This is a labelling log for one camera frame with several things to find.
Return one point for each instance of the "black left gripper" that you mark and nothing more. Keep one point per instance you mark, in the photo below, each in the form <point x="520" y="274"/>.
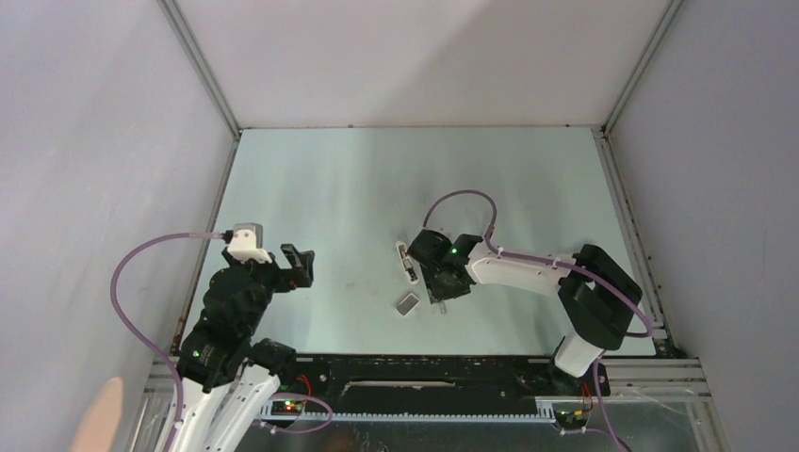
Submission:
<point x="300" y="261"/>

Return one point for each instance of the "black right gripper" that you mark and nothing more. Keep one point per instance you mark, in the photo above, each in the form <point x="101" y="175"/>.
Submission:
<point x="437" y="293"/>

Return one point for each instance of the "staple tray with staples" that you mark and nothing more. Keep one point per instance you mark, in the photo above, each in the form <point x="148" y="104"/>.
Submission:
<point x="407" y="304"/>

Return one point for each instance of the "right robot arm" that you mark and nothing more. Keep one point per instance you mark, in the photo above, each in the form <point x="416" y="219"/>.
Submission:
<point x="598" y="296"/>

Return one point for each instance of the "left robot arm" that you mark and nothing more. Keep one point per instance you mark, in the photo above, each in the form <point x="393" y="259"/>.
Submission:
<point x="225" y="377"/>

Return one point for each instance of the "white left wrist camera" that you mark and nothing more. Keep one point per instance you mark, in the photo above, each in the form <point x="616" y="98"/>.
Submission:
<point x="246" y="243"/>

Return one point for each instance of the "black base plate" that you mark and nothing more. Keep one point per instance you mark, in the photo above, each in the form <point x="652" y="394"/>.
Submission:
<point x="443" y="384"/>

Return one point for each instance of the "grey cable duct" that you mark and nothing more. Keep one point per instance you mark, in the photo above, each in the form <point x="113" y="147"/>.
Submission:
<point x="279" y="412"/>

